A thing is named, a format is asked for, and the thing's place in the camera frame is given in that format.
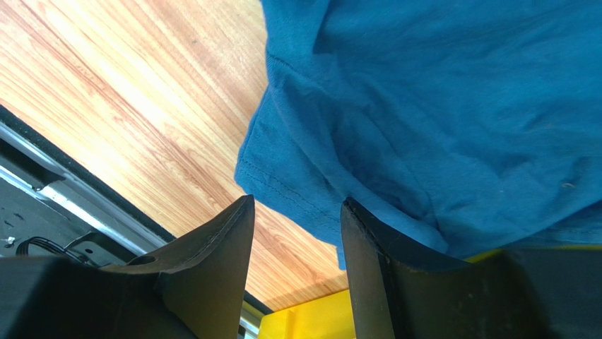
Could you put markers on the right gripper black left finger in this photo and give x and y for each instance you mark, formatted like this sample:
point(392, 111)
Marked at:
point(192, 287)

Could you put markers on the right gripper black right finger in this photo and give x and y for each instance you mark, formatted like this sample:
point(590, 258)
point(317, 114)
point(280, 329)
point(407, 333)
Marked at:
point(400, 288)

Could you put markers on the teal blue t shirt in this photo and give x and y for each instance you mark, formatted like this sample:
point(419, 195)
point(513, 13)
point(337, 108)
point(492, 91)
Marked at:
point(466, 125)

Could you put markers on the yellow plastic bin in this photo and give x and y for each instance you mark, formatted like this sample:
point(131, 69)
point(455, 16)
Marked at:
point(328, 317)

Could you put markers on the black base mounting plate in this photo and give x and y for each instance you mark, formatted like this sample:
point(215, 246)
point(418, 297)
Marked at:
point(45, 193)

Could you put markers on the aluminium frame rail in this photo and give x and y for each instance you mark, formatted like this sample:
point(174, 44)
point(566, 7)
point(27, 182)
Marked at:
point(78, 261)

